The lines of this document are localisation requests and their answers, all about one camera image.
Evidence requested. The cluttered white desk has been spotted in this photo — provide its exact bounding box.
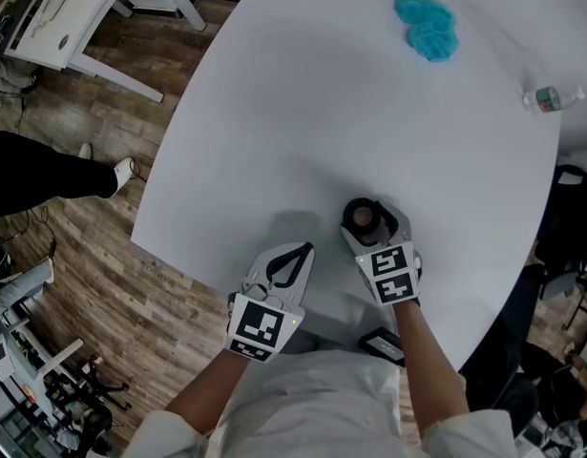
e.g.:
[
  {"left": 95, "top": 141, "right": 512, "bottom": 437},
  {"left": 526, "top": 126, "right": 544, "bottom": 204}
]
[{"left": 0, "top": 302, "right": 84, "bottom": 452}]

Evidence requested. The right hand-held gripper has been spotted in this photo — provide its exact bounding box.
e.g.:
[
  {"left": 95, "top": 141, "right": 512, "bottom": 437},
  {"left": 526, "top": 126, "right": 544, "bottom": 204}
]
[{"left": 339, "top": 201, "right": 423, "bottom": 307}]

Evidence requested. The clear plastic bottle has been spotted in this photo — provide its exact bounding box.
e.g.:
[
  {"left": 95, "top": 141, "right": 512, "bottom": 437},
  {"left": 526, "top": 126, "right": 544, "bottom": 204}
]
[{"left": 521, "top": 85, "right": 586, "bottom": 116}]

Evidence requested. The black tape roll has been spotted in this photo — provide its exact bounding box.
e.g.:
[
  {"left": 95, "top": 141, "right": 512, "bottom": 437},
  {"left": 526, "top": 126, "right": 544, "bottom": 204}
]
[{"left": 342, "top": 198, "right": 388, "bottom": 238}]

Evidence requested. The person's right forearm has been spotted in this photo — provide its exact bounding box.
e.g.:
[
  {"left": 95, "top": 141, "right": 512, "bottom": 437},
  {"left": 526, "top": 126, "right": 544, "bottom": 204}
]
[{"left": 392, "top": 298, "right": 469, "bottom": 448}]

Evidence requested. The person's left forearm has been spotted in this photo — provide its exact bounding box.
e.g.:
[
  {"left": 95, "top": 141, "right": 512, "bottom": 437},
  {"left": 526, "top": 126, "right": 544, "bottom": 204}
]
[{"left": 164, "top": 349, "right": 249, "bottom": 439}]

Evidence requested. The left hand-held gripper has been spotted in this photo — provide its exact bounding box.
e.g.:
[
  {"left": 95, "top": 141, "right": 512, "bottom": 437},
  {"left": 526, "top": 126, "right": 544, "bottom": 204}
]
[{"left": 224, "top": 241, "right": 316, "bottom": 364}]

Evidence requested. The teal fluffy cloth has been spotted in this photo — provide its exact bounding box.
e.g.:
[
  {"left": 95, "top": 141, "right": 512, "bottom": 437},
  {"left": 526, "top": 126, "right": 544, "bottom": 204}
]
[{"left": 393, "top": 0, "right": 461, "bottom": 64}]

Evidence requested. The black office chair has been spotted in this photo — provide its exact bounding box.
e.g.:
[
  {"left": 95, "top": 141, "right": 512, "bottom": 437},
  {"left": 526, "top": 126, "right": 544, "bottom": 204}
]
[{"left": 534, "top": 162, "right": 587, "bottom": 304}]

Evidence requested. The white cable bundle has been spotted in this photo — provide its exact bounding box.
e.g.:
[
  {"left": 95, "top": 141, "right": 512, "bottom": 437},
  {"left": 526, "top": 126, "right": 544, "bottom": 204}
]
[{"left": 29, "top": 0, "right": 92, "bottom": 33}]

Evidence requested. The small white table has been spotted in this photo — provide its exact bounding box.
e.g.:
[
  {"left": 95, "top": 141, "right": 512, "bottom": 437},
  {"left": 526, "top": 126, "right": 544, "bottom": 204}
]
[{"left": 1, "top": 0, "right": 208, "bottom": 104}]

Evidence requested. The person's beige shirt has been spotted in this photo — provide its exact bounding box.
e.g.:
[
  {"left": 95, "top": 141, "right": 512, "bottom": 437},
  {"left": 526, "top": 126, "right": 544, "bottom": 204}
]
[{"left": 125, "top": 348, "right": 519, "bottom": 458}]

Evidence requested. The black waist device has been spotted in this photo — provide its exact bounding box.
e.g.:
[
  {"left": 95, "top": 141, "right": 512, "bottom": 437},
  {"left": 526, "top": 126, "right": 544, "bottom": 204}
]
[{"left": 358, "top": 326, "right": 407, "bottom": 367}]

